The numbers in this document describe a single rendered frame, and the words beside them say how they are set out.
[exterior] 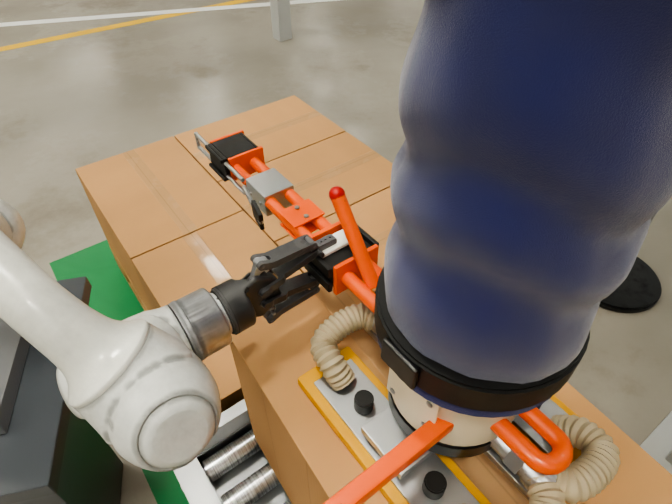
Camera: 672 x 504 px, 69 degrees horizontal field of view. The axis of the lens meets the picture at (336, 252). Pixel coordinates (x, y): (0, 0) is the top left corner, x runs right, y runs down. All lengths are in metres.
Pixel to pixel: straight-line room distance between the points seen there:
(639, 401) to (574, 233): 1.79
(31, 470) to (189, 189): 1.09
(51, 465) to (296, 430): 0.49
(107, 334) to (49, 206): 2.47
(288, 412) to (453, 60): 0.57
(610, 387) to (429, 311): 1.72
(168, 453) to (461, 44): 0.40
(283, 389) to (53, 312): 0.38
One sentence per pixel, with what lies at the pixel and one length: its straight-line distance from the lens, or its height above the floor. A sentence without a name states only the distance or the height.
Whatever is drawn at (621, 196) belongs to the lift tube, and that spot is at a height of 1.43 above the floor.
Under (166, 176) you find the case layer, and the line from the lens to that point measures 1.94.
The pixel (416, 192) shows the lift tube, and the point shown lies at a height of 1.39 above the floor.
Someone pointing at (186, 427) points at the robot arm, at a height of 1.20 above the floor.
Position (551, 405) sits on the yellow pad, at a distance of 0.79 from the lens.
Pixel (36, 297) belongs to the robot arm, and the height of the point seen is 1.28.
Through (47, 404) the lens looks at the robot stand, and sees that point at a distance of 1.13.
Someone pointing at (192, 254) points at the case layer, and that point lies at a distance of 1.58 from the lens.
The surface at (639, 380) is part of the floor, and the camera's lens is 2.19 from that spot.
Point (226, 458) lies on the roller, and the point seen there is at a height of 0.55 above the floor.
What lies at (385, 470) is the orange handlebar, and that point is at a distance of 0.57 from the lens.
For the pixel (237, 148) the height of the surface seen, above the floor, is 1.10.
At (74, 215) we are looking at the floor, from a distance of 2.83.
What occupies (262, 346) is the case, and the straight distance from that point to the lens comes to 0.82.
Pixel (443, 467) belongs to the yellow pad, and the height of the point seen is 0.97.
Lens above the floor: 1.62
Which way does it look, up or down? 45 degrees down
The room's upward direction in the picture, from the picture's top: straight up
